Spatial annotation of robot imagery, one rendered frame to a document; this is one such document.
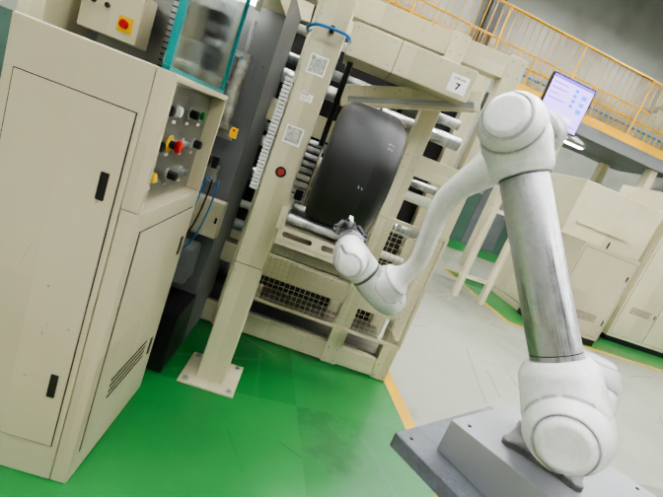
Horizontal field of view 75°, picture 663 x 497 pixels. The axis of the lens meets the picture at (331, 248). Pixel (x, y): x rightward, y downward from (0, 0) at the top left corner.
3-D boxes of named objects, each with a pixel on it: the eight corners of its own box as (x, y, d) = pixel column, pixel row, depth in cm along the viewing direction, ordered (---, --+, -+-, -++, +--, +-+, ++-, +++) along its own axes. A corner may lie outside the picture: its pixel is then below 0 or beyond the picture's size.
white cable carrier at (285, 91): (249, 186, 184) (285, 75, 174) (251, 185, 189) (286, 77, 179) (258, 190, 185) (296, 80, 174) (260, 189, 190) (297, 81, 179)
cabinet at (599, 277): (539, 329, 551) (586, 241, 523) (515, 311, 604) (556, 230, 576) (593, 347, 573) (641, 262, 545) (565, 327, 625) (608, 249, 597)
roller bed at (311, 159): (266, 191, 223) (285, 135, 216) (270, 188, 237) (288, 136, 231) (303, 204, 225) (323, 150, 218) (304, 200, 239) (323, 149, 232)
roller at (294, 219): (283, 222, 183) (284, 219, 178) (287, 213, 184) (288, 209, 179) (360, 250, 186) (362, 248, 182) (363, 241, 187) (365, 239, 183)
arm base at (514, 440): (592, 461, 110) (602, 443, 109) (580, 495, 92) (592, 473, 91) (522, 418, 120) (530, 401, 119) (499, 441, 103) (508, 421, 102)
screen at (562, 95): (533, 117, 497) (555, 70, 485) (530, 117, 502) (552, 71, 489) (574, 136, 511) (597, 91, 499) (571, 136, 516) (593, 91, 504)
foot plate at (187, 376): (176, 381, 198) (178, 377, 197) (193, 352, 224) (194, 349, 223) (232, 398, 200) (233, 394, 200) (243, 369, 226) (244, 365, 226)
